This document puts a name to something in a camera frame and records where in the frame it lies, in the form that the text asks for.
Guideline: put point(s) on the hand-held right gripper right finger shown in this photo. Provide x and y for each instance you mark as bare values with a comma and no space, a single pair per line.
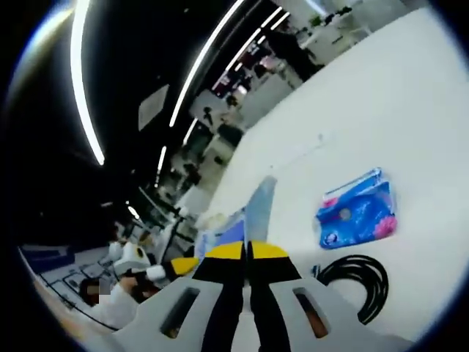
271,311

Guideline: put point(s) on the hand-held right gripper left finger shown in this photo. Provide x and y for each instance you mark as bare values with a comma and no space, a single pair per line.
223,311

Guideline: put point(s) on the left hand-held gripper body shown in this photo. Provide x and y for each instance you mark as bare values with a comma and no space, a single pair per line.
128,256

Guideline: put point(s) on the white paper cup item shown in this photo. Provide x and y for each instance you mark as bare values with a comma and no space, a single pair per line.
212,221

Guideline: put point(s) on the clear packet with blue item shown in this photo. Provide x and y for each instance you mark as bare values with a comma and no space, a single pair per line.
262,212

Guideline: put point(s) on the blue tissue pack item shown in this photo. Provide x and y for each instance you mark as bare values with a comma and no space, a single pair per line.
351,220

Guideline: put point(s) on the ceiling air vent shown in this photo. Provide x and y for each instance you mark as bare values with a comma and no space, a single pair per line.
154,106

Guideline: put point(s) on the ceiling light strip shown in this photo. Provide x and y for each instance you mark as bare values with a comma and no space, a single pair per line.
201,62
84,91

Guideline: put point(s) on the white table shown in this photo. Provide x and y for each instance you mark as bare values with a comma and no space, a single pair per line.
366,121

